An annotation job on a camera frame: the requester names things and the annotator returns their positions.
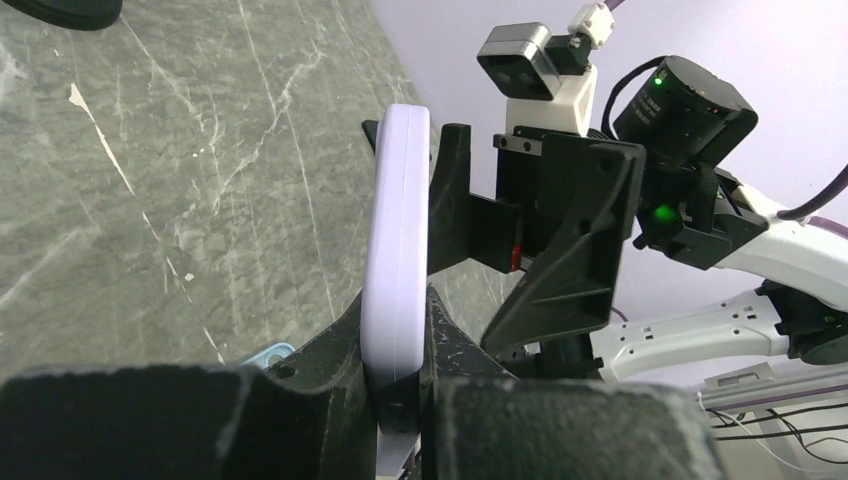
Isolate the light blue phone case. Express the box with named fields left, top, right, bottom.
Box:
left=241, top=342, right=296, bottom=369

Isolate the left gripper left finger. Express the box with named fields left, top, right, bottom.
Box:
left=1, top=302, right=377, bottom=479

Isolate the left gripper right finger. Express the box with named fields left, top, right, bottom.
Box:
left=420, top=288, right=726, bottom=480

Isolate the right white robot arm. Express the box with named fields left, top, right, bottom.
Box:
left=428, top=55, right=847, bottom=382

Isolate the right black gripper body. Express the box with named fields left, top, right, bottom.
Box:
left=493, top=125, right=647, bottom=266

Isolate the black microphone stand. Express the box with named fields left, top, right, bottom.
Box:
left=3, top=0, right=124, bottom=32

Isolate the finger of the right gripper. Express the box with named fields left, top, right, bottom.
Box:
left=427, top=123, right=521, bottom=275
left=480, top=135, right=647, bottom=356

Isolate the lilac phone case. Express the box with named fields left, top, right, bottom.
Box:
left=360, top=104, right=430, bottom=476

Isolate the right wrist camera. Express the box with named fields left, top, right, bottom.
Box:
left=476, top=1, right=617, bottom=136

